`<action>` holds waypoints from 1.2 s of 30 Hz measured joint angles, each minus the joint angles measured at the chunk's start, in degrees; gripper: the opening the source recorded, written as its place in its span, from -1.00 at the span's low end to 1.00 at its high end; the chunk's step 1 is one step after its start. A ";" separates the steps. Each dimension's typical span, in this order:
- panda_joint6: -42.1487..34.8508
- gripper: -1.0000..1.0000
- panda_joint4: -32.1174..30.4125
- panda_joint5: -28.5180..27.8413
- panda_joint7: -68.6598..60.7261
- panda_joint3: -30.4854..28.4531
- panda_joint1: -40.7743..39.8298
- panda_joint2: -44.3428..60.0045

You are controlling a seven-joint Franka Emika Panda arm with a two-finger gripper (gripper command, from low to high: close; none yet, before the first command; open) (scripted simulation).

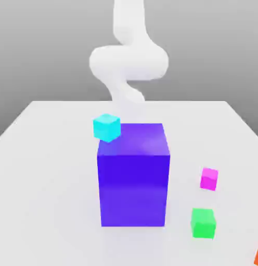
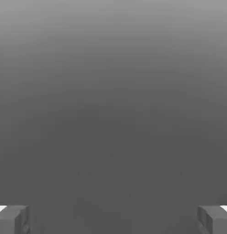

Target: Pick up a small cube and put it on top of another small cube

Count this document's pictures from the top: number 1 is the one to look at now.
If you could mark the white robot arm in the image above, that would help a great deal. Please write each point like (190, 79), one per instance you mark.
(129, 62)

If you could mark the small cyan cube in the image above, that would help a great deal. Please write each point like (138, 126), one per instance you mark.
(106, 127)

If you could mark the small magenta cube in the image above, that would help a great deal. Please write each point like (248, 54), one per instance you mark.
(209, 179)

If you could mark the small green cube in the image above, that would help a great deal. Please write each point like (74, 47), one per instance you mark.
(203, 224)

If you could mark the large purple box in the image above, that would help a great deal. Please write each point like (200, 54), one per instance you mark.
(133, 187)

